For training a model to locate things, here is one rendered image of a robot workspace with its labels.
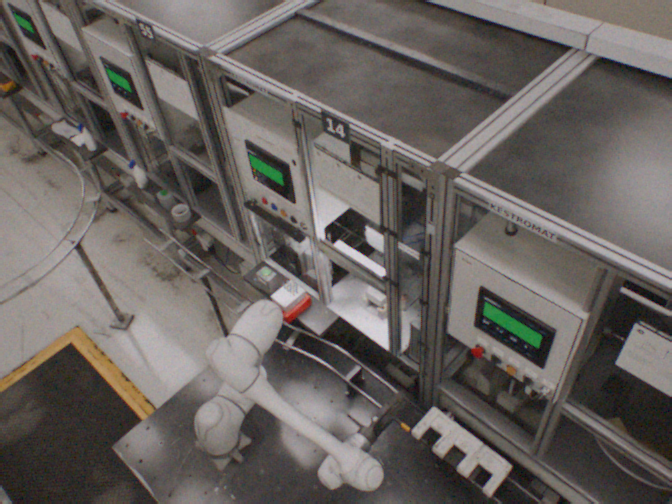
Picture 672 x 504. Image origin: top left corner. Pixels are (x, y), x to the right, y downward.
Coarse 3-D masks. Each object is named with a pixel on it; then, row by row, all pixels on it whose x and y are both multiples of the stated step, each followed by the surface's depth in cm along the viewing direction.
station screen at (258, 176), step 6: (258, 156) 232; (264, 162) 231; (252, 168) 242; (276, 168) 227; (258, 174) 241; (264, 174) 238; (282, 174) 226; (258, 180) 244; (264, 180) 240; (270, 180) 236; (282, 180) 229; (270, 186) 240; (276, 186) 236; (282, 186) 232; (276, 192) 239; (282, 192) 235
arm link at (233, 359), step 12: (228, 336) 205; (240, 336) 202; (216, 348) 197; (228, 348) 198; (240, 348) 200; (252, 348) 202; (216, 360) 197; (228, 360) 197; (240, 360) 199; (252, 360) 201; (216, 372) 200; (228, 372) 197; (240, 372) 198; (252, 372) 201; (228, 384) 201; (240, 384) 199
